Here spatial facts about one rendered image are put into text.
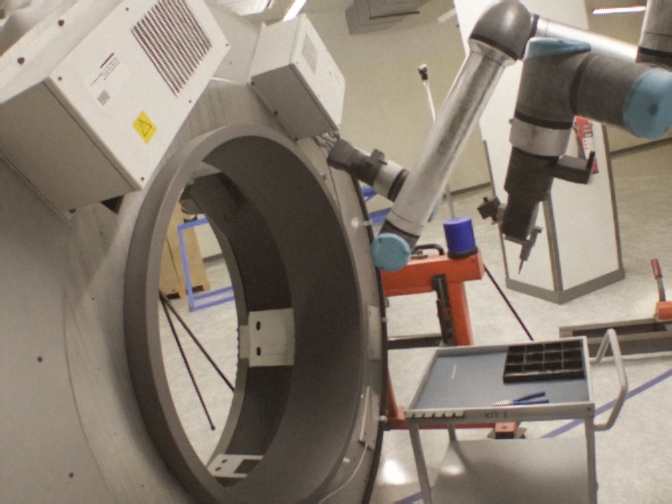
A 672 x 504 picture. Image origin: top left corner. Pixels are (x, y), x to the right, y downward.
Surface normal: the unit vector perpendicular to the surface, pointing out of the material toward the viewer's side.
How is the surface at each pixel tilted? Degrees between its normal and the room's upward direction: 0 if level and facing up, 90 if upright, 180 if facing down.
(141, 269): 59
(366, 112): 90
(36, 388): 90
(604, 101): 100
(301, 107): 137
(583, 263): 90
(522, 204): 107
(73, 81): 90
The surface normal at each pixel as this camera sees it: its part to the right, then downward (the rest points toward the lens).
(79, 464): 0.91, -0.11
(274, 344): -0.44, -0.18
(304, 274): -0.36, 0.27
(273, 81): -0.08, 0.89
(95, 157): -0.17, 0.78
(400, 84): 0.30, 0.14
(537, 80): -0.72, 0.33
